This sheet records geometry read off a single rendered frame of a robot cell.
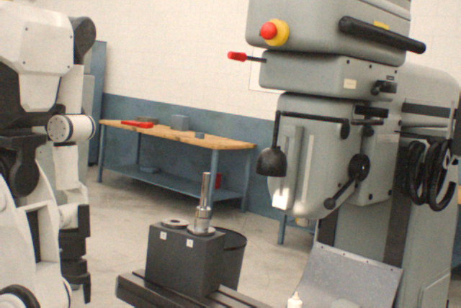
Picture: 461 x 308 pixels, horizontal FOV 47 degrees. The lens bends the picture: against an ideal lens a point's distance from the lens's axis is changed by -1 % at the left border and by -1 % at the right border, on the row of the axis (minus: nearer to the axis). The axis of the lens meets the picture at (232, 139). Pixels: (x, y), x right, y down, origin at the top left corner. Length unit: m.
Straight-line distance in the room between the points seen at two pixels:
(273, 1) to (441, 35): 4.59
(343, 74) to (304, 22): 0.16
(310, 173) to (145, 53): 7.05
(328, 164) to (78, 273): 0.80
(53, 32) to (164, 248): 0.75
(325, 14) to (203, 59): 6.25
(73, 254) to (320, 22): 0.96
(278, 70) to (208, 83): 5.98
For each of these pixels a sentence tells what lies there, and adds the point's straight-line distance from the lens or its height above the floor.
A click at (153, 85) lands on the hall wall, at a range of 8.10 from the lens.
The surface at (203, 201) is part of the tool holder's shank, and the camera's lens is 1.70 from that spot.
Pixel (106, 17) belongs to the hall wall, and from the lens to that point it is 9.11.
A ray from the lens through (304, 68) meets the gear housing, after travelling 1.32.
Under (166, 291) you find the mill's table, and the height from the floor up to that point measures 0.97.
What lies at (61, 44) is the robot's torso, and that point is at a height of 1.68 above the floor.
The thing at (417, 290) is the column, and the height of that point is 1.05.
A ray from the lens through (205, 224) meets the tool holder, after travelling 1.71.
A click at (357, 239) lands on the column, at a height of 1.17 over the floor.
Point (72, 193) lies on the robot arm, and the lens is 1.70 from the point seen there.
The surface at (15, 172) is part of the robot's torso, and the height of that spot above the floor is 1.36.
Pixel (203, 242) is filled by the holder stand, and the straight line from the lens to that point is 1.67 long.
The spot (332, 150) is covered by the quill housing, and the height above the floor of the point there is 1.50.
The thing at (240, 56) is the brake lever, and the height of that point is 1.70.
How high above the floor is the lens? 1.64
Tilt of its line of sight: 6 degrees down
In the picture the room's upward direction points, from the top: 6 degrees clockwise
